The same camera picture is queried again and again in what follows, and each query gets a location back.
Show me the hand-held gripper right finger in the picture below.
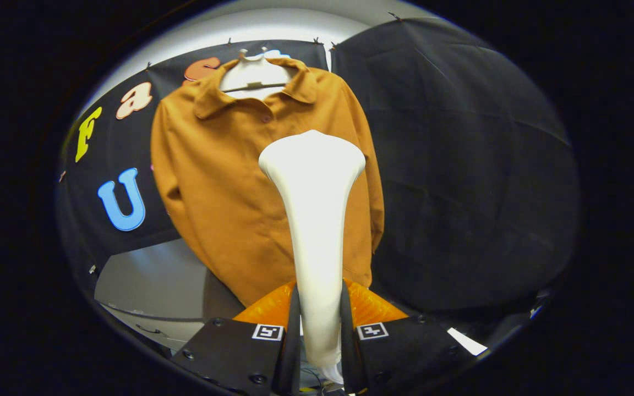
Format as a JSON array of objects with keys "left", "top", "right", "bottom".
[{"left": 341, "top": 279, "right": 474, "bottom": 394}]

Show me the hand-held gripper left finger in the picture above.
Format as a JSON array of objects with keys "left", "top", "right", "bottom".
[{"left": 173, "top": 282, "right": 301, "bottom": 396}]

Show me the white garment steamer hose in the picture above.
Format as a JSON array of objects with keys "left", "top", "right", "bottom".
[{"left": 320, "top": 363, "right": 345, "bottom": 384}]

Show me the white garment steamer head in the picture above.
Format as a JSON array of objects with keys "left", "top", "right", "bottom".
[{"left": 258, "top": 130, "right": 366, "bottom": 368}]

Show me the orange button-up shirt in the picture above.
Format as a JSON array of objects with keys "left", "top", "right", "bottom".
[{"left": 150, "top": 55, "right": 385, "bottom": 307}]

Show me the white paper sheet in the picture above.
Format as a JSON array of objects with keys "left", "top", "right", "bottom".
[{"left": 448, "top": 328, "right": 488, "bottom": 356}]

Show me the black backdrop cloth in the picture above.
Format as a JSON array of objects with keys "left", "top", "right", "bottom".
[{"left": 56, "top": 16, "right": 581, "bottom": 320}]

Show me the white mannequin hanger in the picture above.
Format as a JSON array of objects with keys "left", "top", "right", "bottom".
[{"left": 219, "top": 48, "right": 296, "bottom": 101}]

